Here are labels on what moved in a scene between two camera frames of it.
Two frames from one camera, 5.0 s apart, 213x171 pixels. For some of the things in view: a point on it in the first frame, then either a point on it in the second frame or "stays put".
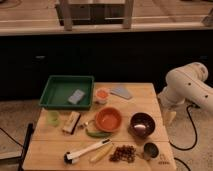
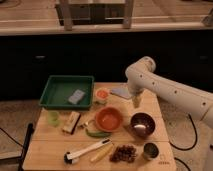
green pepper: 99,134 stays put
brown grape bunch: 124,153 stays put
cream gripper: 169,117 → 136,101
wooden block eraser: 71,122 stays put
